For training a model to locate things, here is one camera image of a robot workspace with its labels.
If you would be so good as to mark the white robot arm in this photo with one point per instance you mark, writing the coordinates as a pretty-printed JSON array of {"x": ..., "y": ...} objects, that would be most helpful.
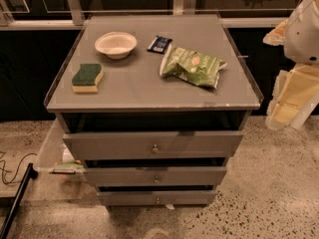
[{"x": 299, "y": 34}]

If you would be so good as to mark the clear plastic bin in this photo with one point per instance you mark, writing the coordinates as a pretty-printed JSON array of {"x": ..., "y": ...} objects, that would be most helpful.
[{"x": 54, "y": 157}]

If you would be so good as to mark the green chip bag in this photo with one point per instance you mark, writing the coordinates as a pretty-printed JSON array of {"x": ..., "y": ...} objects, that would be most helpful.
[{"x": 190, "y": 66}]

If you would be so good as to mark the dark blue snack packet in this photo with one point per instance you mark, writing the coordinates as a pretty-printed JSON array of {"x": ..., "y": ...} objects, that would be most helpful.
[{"x": 159, "y": 45}]

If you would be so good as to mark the green yellow sponge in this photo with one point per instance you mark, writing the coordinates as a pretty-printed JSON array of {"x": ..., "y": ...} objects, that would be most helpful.
[{"x": 87, "y": 78}]

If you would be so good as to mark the white paper bowl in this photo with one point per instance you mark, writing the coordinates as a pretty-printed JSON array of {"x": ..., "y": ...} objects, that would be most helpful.
[{"x": 116, "y": 45}]

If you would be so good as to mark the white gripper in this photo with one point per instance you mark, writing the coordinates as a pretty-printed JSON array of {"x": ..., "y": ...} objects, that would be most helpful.
[{"x": 301, "y": 34}]

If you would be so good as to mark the grey drawer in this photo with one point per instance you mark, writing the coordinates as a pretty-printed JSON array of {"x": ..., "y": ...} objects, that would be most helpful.
[
  {"x": 149, "y": 145},
  {"x": 156, "y": 176},
  {"x": 152, "y": 198}
]

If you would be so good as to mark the grey bottom drawer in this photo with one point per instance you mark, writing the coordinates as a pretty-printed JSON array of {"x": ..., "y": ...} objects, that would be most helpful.
[{"x": 152, "y": 198}]

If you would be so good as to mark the grey drawer cabinet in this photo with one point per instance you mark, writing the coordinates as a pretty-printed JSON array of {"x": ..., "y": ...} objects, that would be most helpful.
[{"x": 132, "y": 97}]

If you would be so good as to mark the black metal bar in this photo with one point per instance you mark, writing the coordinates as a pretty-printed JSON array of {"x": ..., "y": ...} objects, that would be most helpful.
[{"x": 12, "y": 203}]

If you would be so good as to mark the metal window rail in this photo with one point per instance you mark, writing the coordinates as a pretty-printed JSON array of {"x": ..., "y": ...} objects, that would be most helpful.
[{"x": 73, "y": 14}]

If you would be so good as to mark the grey top drawer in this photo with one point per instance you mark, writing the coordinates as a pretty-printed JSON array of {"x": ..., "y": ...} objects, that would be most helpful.
[{"x": 149, "y": 145}]

